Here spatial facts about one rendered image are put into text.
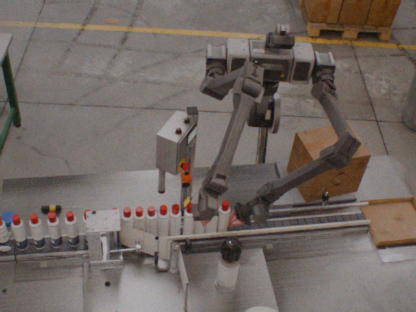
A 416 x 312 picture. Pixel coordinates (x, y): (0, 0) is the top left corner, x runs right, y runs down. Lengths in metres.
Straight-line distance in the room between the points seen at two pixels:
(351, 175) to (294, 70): 0.61
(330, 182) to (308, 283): 0.53
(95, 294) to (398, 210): 1.56
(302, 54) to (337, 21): 3.08
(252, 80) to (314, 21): 3.52
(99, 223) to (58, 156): 1.95
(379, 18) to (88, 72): 2.77
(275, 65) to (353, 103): 2.43
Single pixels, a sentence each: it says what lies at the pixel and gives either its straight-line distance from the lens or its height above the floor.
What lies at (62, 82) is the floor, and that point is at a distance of 4.94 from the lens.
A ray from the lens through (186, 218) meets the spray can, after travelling 2.55.
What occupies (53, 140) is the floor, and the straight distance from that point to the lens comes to 4.41.
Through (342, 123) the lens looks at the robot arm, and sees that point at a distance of 2.40.
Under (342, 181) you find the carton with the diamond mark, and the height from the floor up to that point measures 0.96.
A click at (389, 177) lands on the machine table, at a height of 0.83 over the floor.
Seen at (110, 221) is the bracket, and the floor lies 1.14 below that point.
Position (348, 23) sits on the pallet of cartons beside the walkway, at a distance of 5.76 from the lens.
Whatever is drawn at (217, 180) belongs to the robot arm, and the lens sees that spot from 2.11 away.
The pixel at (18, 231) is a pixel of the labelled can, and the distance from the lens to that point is 2.56.
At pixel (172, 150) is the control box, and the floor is 1.42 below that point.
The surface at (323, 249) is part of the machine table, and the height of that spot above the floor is 0.83.
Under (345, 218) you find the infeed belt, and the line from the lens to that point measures 2.88.
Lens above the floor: 3.00
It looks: 45 degrees down
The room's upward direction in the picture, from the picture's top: 6 degrees clockwise
